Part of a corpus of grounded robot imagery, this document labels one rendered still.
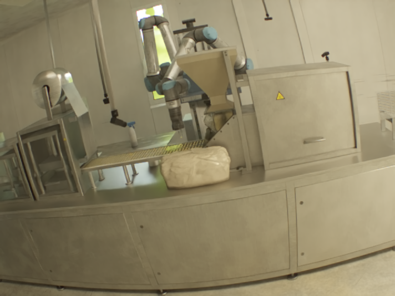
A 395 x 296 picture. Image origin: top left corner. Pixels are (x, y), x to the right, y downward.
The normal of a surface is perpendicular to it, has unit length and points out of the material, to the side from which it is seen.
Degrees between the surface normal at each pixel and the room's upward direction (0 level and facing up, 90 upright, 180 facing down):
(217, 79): 114
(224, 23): 90
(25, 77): 90
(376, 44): 90
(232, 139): 90
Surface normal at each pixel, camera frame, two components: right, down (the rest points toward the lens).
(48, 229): -0.11, 0.31
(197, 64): -0.02, 0.66
